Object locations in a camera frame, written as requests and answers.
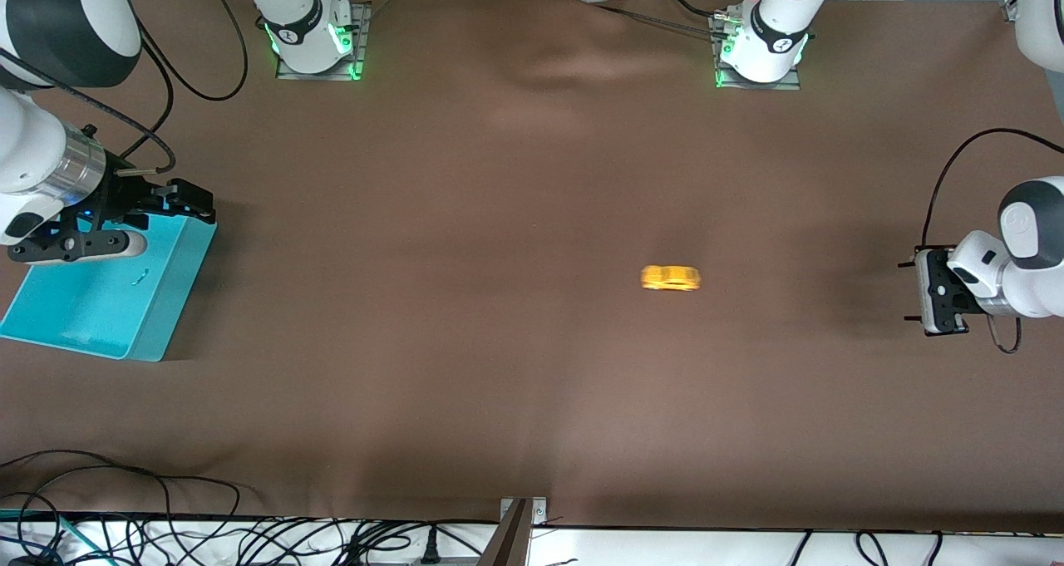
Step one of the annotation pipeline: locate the teal plastic storage bin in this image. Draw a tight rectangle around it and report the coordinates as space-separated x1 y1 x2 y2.
0 209 219 362

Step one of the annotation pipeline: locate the brown camera post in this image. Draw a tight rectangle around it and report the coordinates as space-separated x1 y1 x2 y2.
478 500 530 566

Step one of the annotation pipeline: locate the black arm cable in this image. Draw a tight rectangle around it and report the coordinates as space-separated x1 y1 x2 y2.
920 127 1064 251
0 0 250 176

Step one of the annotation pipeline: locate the brown table cloth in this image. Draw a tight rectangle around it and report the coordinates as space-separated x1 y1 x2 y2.
0 0 1064 534

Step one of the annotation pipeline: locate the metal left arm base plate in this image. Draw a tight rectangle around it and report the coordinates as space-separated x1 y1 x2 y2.
713 16 801 91

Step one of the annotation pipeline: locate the silver table edge bracket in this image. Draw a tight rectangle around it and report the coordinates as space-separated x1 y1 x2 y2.
499 496 549 527

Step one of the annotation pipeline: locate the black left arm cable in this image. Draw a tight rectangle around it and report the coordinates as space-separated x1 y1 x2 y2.
920 127 1064 251

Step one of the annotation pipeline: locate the teal cable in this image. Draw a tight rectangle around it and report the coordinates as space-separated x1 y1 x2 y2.
0 509 117 566

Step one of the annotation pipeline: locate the black cable tangle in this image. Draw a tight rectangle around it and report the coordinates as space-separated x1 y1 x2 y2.
0 512 500 566

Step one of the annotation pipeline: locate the yellow beetle toy car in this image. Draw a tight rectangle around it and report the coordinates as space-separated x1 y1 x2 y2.
640 265 702 293

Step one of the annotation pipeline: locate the smooth black base cable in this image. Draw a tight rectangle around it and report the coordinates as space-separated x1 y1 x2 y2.
653 0 728 20

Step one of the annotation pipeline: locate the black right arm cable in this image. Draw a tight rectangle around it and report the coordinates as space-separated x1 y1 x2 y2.
0 0 250 176

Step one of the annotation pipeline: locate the long black cable loop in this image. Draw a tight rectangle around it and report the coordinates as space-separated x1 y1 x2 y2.
0 450 263 521

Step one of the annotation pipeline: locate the black braided cable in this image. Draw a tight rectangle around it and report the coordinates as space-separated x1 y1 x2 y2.
579 0 732 37

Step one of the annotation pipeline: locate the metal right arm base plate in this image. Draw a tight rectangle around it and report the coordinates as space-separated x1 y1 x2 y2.
276 1 372 81

